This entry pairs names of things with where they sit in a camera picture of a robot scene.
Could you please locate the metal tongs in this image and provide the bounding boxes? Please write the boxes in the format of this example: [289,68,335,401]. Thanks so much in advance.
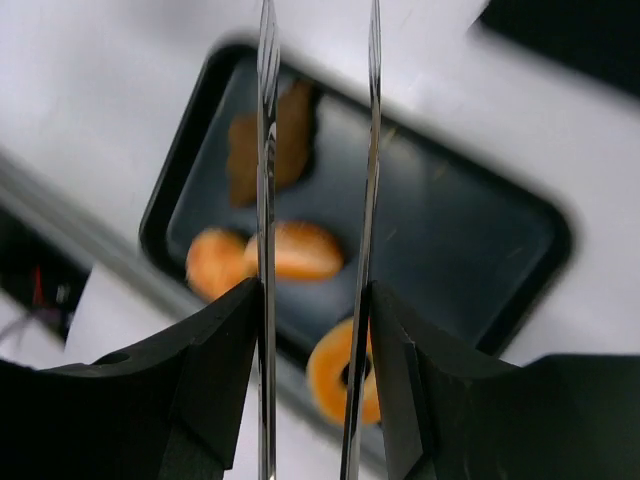
[256,1,382,479]

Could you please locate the sesame oval bun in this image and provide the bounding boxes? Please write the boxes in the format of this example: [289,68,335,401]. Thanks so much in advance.
[274,221,345,281]

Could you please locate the orange donut on tray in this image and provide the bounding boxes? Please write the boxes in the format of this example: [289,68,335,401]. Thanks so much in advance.
[306,317,381,426]

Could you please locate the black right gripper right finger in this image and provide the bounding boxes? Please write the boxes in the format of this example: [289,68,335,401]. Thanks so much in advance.
[370,283,639,479]

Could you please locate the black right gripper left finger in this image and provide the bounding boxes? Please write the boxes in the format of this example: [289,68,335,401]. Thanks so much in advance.
[1,280,260,479]

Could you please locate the round golden bun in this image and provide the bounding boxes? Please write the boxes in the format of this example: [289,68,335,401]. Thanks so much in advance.
[185,228,256,302]

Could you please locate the black baking tray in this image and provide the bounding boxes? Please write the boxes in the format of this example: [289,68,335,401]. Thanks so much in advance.
[139,44,572,367]

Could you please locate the aluminium front rail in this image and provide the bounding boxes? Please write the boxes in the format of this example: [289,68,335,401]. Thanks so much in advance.
[1,155,342,479]

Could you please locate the black place mat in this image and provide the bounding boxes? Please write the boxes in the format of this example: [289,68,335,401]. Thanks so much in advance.
[479,0,639,97]

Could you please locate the brown chocolate croissant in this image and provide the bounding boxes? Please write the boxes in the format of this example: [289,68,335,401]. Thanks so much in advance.
[226,79,315,207]

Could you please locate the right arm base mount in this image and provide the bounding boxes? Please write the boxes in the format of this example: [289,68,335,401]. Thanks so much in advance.
[1,208,91,344]

